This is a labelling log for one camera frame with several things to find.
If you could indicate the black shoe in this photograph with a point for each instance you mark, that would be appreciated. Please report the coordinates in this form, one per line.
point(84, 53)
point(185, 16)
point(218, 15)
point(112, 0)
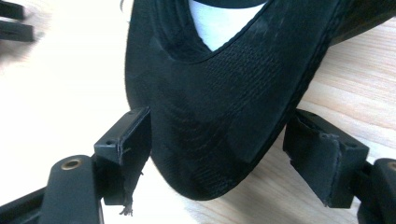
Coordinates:
point(224, 93)

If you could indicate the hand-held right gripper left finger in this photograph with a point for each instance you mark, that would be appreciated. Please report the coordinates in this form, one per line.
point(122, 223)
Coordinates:
point(124, 146)

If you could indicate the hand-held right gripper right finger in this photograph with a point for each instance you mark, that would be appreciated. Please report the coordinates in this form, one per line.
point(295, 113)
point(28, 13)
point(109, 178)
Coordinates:
point(323, 158)

